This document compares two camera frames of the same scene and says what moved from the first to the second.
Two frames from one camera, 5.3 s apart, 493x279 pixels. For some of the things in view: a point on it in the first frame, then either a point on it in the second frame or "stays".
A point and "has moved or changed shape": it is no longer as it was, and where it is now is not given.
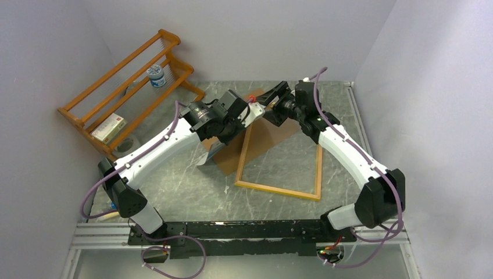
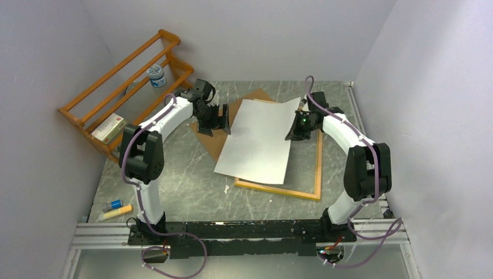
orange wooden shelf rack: [142, 88] stays
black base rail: [241, 238] stays
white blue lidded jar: [156, 75] stays
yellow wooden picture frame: [238, 182] stays
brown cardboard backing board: [264, 134] has moved or changed shape
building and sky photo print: [213, 149] -> [257, 149]
